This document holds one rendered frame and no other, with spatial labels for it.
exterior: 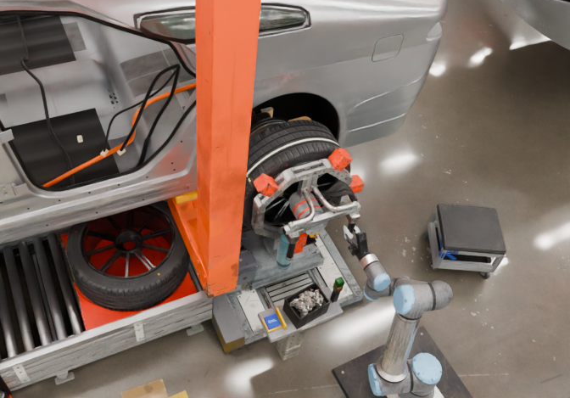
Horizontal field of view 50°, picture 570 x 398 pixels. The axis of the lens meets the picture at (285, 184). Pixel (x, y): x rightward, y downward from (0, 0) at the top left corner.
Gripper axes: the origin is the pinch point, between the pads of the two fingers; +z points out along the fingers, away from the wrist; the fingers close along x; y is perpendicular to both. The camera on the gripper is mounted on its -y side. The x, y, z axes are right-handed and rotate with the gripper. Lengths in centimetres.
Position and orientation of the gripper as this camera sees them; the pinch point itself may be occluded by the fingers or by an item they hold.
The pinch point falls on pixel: (348, 225)
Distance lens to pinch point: 321.1
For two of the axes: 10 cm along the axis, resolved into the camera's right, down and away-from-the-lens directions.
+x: 9.0, -2.7, 3.4
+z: -4.2, -7.3, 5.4
